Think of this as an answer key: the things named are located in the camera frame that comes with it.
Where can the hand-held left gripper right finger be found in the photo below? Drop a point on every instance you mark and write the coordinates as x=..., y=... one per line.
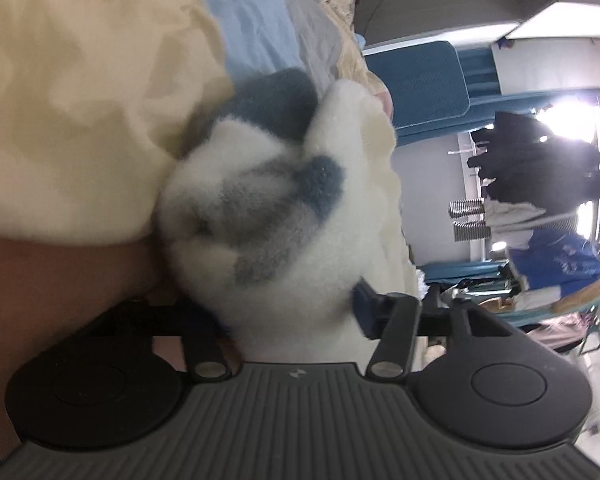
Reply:
x=366, y=310

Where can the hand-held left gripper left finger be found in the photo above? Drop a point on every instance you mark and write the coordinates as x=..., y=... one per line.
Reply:
x=200, y=347

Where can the cream sweater with blue stripes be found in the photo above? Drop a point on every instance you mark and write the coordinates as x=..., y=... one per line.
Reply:
x=280, y=220

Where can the white plastic bag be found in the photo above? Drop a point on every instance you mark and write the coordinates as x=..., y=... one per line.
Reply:
x=421, y=282

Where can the striped hanging garment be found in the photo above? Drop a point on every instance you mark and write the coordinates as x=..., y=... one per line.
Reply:
x=467, y=220

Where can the white hanging garment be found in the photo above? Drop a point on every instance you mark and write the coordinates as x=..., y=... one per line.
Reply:
x=520, y=217

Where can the blue hanging jersey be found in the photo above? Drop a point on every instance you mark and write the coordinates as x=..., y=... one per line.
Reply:
x=555, y=265

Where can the black hanging jacket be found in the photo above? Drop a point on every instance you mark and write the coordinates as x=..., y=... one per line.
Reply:
x=535, y=170

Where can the blue padded board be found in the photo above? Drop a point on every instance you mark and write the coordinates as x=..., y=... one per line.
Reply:
x=415, y=85

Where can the blue curtain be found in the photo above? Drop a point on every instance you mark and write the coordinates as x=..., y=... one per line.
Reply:
x=480, y=100

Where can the pastel patchwork quilt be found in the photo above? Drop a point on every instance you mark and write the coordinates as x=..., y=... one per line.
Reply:
x=80, y=110

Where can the light blue bed sheet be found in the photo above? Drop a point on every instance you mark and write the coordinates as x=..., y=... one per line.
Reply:
x=255, y=15

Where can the grey wall cabinet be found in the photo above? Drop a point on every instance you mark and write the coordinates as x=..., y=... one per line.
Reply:
x=555, y=45

